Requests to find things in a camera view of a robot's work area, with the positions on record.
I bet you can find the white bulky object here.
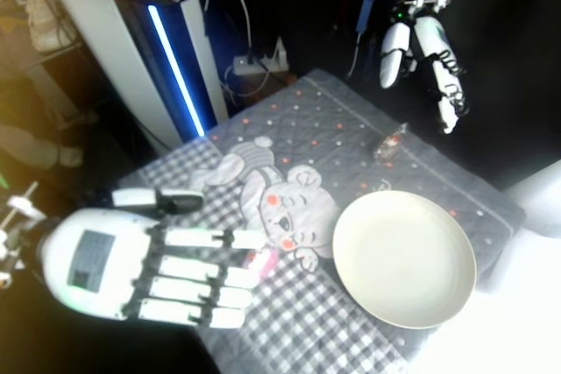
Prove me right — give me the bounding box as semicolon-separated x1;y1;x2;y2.
503;159;561;239

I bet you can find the white tower with blue light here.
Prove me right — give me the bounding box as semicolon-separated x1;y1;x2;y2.
43;0;230;156

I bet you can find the white fabric item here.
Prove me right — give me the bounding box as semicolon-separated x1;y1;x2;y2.
25;0;67;52

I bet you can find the pink candy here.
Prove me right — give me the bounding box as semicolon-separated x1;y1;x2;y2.
243;246;278;279

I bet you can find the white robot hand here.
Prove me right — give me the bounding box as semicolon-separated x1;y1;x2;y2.
39;187;269;330
379;14;468;135

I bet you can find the beige fabric item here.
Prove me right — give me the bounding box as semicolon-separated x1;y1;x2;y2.
0;123;85;170

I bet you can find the white power strip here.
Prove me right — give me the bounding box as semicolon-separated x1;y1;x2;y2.
231;36;290;76

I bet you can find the cream round plate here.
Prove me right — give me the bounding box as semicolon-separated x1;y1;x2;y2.
331;189;478;330

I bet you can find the dark candy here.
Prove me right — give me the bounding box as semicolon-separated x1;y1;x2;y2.
372;123;409;163

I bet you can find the grey quilt with printed bear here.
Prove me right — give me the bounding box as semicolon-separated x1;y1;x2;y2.
117;67;527;374

